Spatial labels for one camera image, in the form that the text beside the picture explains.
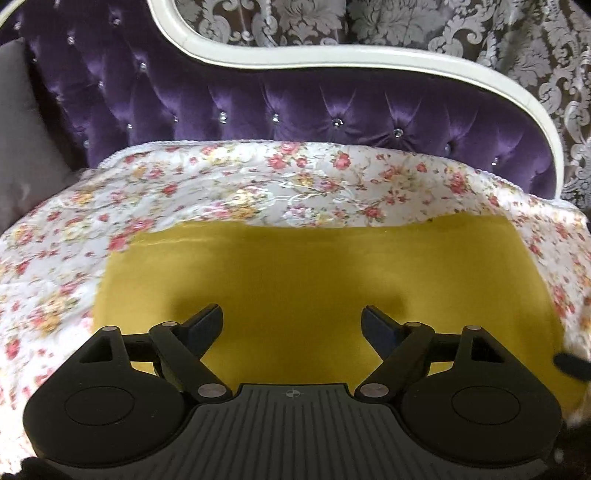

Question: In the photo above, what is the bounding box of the mustard yellow knit sweater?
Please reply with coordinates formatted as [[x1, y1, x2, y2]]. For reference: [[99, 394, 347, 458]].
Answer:
[[93, 214, 586, 412]]

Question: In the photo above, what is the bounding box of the floral bedspread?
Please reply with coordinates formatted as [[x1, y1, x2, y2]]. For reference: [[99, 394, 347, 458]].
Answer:
[[1, 141, 590, 471]]

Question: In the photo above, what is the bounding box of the grey square cushion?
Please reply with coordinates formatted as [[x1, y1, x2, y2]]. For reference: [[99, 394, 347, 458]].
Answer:
[[1, 39, 83, 231]]

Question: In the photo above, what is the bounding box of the purple tufted chaise lounge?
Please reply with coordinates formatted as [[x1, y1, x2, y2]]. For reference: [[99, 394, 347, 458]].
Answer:
[[1, 1, 563, 199]]

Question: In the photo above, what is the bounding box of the damask patterned curtain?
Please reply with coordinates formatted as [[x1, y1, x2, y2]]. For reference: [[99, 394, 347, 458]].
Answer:
[[175, 0, 590, 209]]

